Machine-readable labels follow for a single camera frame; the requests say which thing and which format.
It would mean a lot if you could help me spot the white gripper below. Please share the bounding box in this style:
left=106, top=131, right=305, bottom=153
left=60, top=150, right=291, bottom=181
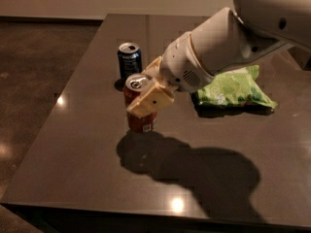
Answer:
left=126, top=32, right=214, bottom=118

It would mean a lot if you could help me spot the red coke can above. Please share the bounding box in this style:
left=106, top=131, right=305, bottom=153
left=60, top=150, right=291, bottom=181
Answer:
left=122, top=74, right=156, bottom=133

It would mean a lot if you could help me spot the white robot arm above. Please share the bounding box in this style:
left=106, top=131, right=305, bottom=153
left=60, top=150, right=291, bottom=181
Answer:
left=126, top=0, right=311, bottom=117

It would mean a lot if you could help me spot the blue pepsi can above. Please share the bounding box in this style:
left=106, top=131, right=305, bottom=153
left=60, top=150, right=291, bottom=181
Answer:
left=118, top=42, right=142, bottom=81

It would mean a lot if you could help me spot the green chip bag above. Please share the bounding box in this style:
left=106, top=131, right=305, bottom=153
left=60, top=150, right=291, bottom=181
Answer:
left=191, top=65, right=277, bottom=109

